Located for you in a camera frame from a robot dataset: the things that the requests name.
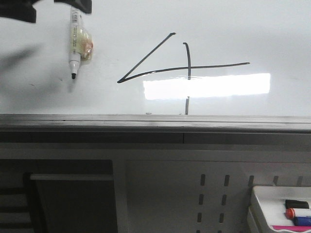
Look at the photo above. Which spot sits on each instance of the grey aluminium whiteboard frame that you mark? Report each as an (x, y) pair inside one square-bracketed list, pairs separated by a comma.
[(162, 129)]

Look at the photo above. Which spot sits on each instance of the white plastic storage tray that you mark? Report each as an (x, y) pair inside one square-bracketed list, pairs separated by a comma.
[(267, 207)]

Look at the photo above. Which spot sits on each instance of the pink flat item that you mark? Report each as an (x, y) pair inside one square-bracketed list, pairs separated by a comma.
[(297, 229)]

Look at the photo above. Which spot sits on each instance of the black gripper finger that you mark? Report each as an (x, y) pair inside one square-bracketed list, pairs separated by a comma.
[(83, 5), (22, 10)]

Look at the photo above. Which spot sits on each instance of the orange-capped marker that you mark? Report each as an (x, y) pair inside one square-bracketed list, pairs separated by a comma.
[(291, 213)]

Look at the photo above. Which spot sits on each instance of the white slotted pegboard panel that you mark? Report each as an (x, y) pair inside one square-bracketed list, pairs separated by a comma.
[(199, 196)]

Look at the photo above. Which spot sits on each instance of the white black-tipped whiteboard marker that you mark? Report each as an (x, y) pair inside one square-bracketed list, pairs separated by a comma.
[(80, 41)]

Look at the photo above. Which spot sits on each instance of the white glossy whiteboard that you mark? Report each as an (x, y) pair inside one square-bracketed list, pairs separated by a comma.
[(163, 57)]

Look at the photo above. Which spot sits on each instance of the dark grey hanging bin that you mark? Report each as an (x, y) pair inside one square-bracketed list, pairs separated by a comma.
[(71, 203)]

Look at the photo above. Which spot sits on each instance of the blue-capped marker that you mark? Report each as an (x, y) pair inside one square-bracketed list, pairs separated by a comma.
[(302, 221)]

